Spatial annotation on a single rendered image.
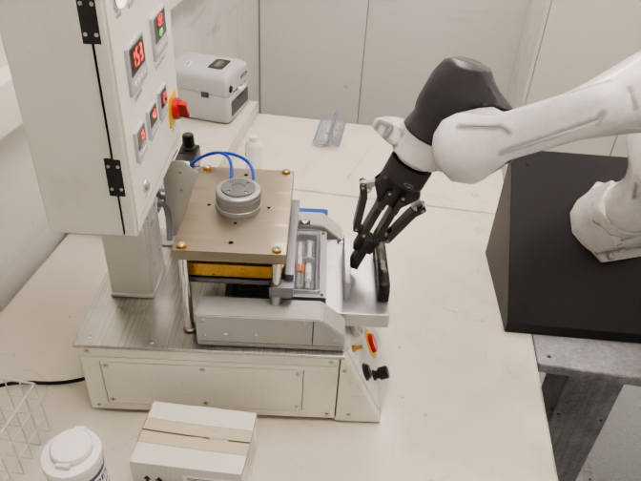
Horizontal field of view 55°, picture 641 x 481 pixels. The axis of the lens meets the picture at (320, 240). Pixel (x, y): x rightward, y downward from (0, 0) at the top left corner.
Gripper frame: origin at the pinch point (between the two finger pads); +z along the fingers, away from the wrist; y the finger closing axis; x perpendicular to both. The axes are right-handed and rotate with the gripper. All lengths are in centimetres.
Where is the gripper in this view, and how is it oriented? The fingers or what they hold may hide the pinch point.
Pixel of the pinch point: (361, 250)
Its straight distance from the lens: 112.9
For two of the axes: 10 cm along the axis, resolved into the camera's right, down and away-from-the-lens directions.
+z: -3.9, 7.4, 5.5
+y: 9.2, 3.3, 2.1
